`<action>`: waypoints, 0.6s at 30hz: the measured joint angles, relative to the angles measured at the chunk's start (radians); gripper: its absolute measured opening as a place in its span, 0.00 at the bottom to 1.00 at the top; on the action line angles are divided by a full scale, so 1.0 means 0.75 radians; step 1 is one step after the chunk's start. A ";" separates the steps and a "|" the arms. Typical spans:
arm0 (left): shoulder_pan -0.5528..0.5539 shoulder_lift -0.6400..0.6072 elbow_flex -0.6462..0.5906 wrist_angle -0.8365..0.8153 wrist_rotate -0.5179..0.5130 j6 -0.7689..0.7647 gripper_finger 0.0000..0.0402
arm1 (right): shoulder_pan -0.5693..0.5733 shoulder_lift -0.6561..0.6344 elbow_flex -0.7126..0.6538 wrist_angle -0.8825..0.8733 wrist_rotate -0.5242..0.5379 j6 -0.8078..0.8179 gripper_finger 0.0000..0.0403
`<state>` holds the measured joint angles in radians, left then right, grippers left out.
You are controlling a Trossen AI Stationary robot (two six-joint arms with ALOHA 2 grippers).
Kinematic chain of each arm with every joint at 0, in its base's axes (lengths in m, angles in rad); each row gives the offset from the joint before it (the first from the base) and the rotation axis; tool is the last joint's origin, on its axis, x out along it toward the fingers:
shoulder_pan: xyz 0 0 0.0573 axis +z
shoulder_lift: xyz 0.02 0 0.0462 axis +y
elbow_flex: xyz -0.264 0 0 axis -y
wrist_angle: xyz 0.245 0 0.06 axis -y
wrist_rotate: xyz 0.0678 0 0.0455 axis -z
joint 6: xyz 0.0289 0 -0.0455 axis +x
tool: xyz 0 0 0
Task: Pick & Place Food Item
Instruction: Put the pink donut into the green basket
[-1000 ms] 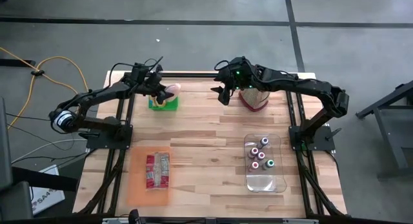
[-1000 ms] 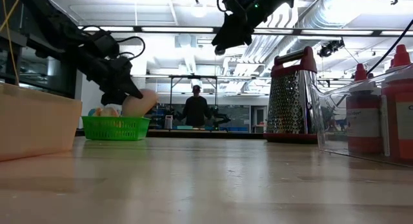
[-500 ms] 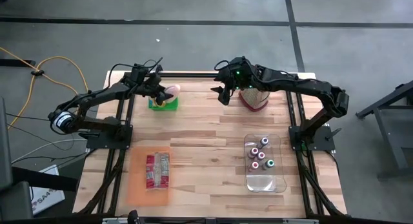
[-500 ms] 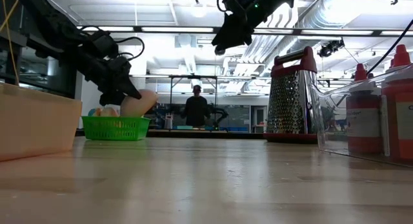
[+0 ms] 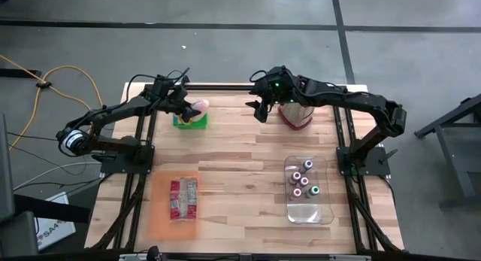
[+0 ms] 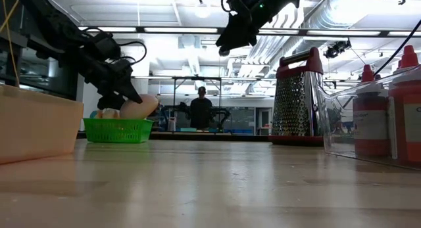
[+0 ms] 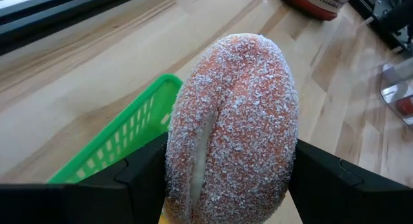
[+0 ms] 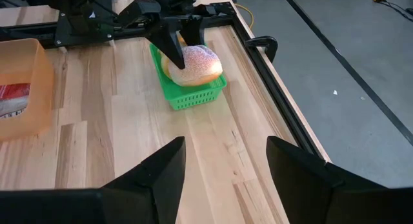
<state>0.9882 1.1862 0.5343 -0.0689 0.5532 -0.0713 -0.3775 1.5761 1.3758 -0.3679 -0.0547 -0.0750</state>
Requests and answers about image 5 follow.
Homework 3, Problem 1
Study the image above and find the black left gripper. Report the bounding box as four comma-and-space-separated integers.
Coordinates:
144, 74, 202, 123

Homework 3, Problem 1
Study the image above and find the black metal table frame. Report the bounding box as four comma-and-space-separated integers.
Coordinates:
89, 83, 405, 254

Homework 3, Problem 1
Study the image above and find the orange translucent plastic bin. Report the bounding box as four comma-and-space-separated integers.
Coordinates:
145, 169, 201, 241

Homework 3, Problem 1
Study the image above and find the clear plastic tray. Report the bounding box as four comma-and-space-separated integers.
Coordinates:
283, 154, 335, 226

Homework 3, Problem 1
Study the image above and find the yellow extension cable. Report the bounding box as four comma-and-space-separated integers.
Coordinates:
0, 53, 104, 151

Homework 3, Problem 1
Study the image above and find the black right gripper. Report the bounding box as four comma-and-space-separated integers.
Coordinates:
245, 65, 301, 123

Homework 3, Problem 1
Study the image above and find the green plastic basket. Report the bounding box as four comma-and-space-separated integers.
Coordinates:
172, 111, 209, 130

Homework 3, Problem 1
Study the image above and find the black equipment cart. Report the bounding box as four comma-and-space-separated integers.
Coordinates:
0, 114, 92, 259

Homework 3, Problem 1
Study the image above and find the metal box grater red trim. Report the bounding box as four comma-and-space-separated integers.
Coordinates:
278, 102, 316, 131

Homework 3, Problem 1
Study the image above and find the black floor strap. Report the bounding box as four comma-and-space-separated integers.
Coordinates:
0, 68, 42, 80

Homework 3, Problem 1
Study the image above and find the black metal stand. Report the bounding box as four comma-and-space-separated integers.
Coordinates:
413, 92, 481, 202

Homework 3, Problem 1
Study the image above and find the white labelled box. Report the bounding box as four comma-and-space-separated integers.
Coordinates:
35, 192, 77, 251

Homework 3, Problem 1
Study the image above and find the black rounded device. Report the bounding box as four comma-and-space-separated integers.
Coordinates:
146, 245, 163, 261

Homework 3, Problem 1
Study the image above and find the red snack bag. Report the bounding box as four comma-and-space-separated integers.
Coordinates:
169, 178, 199, 221

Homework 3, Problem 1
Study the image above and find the white floor cable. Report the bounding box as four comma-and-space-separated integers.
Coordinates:
13, 161, 103, 192

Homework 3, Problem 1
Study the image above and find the pink sugared toy bread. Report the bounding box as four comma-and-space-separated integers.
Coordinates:
190, 99, 210, 123

